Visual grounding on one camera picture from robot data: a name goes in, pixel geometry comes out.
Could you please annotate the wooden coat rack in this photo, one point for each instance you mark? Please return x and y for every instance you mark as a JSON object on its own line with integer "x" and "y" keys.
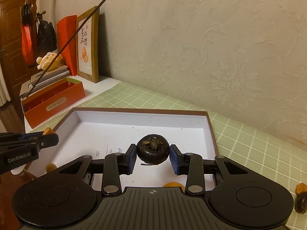
{"x": 30, "y": 16}

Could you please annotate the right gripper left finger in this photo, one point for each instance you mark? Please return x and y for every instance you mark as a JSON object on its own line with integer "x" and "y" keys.
{"x": 115, "y": 165}

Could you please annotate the dark round mangosteen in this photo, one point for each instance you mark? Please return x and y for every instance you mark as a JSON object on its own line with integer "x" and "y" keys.
{"x": 153, "y": 149}

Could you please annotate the red hanging bag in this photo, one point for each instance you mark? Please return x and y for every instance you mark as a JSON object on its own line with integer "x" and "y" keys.
{"x": 27, "y": 46}

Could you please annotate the dark water chestnut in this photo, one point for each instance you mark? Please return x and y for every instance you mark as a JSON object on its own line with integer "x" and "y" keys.
{"x": 301, "y": 203}

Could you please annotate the black hanging bag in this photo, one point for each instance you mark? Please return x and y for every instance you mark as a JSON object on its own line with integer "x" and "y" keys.
{"x": 46, "y": 38}

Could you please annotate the white shallow box brown rim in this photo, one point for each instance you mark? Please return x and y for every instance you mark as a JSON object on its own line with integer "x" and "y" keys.
{"x": 101, "y": 131}

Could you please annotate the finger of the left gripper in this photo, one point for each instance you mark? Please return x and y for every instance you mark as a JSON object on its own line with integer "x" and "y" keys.
{"x": 11, "y": 136}
{"x": 42, "y": 141}

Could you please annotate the tan round longan fruit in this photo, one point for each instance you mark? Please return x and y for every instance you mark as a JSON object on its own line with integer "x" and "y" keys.
{"x": 50, "y": 167}

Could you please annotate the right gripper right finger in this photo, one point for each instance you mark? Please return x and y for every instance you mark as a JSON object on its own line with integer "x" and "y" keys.
{"x": 189, "y": 164}

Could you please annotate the orange kumquat in box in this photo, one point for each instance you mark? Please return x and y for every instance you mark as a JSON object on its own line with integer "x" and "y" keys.
{"x": 174, "y": 184}

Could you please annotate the small orange kumquat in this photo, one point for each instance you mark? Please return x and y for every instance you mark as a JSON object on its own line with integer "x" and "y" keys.
{"x": 300, "y": 188}

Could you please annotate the yellow plush bear toy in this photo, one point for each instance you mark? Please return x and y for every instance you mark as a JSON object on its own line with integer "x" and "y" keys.
{"x": 44, "y": 62}

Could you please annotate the wooden framed calligraphy picture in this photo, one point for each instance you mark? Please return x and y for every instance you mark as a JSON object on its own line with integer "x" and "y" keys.
{"x": 87, "y": 45}

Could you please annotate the orange carrot piece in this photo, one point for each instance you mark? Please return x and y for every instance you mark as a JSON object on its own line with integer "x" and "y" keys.
{"x": 48, "y": 131}

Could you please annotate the green checked tablecloth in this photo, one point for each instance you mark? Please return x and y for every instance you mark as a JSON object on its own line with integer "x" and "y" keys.
{"x": 265, "y": 154}

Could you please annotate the brown wooden door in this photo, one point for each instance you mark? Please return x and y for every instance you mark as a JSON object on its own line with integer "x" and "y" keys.
{"x": 15, "y": 69}

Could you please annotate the red cloth book box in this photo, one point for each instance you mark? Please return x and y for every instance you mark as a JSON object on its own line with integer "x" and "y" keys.
{"x": 52, "y": 99}

